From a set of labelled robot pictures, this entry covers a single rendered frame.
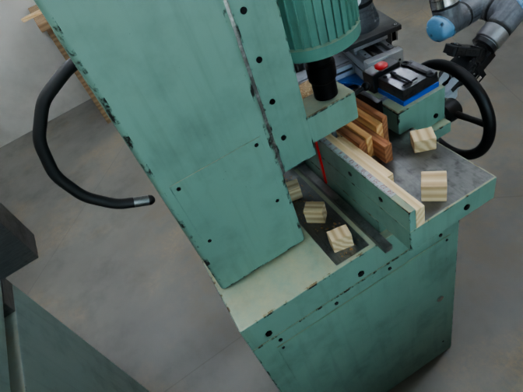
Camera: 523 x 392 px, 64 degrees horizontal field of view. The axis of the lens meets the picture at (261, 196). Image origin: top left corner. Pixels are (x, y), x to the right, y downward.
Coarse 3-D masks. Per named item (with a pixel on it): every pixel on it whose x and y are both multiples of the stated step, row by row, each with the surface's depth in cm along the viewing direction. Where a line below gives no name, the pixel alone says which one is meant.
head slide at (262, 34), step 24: (240, 0) 63; (264, 0) 65; (240, 24) 65; (264, 24) 67; (264, 48) 69; (288, 48) 71; (264, 72) 72; (288, 72) 74; (264, 96) 74; (288, 96) 76; (288, 120) 79; (288, 144) 83; (312, 144) 86; (288, 168) 86
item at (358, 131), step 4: (348, 124) 95; (352, 124) 94; (352, 128) 93; (356, 128) 93; (360, 128) 92; (356, 132) 92; (360, 132) 92; (364, 132) 91; (360, 136) 91; (364, 136) 90; (368, 136) 90; (368, 140) 90; (368, 144) 91; (372, 144) 91; (368, 148) 92; (372, 148) 92; (368, 152) 92; (372, 152) 93
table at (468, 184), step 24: (408, 144) 93; (408, 168) 88; (432, 168) 86; (456, 168) 84; (480, 168) 83; (360, 192) 88; (408, 192) 84; (456, 192) 80; (480, 192) 80; (384, 216) 83; (432, 216) 78; (456, 216) 81; (408, 240) 80
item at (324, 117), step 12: (312, 96) 91; (336, 96) 88; (348, 96) 88; (312, 108) 88; (324, 108) 86; (336, 108) 88; (348, 108) 89; (312, 120) 87; (324, 120) 88; (336, 120) 90; (348, 120) 91; (312, 132) 88; (324, 132) 90
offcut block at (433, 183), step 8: (424, 176) 80; (432, 176) 79; (440, 176) 79; (424, 184) 78; (432, 184) 78; (440, 184) 77; (424, 192) 79; (432, 192) 79; (440, 192) 78; (424, 200) 81; (432, 200) 80; (440, 200) 80
